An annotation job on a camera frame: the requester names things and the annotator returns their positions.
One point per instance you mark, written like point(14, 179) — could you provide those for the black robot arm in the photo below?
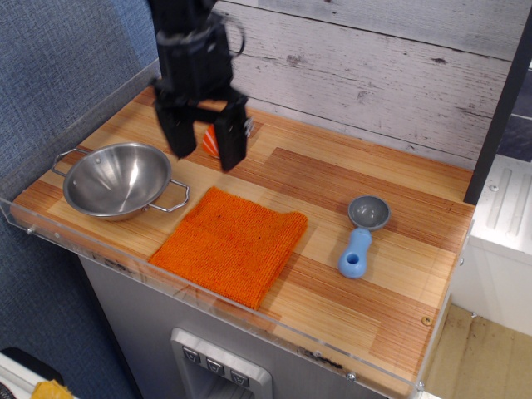
point(184, 16)

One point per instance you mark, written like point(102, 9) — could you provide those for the orange folded cloth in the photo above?
point(232, 246)

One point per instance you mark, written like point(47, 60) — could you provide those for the yellow object bottom left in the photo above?
point(51, 390)

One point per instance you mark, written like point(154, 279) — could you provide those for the grey cabinet with button panel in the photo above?
point(179, 345)

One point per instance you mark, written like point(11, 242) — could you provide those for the right dark vertical post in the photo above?
point(505, 106)

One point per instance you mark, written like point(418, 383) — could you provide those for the blue grey toy scoop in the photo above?
point(367, 213)

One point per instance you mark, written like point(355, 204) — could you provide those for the clear acrylic guard rail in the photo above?
point(375, 330)

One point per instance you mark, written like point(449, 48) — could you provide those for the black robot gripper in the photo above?
point(197, 66)

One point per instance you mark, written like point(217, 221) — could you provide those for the white toy sink counter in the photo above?
point(493, 278)

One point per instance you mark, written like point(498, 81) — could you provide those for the stainless steel bowl with handles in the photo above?
point(116, 182)

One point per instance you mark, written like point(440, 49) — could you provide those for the toy salmon nigiri sushi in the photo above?
point(209, 143)

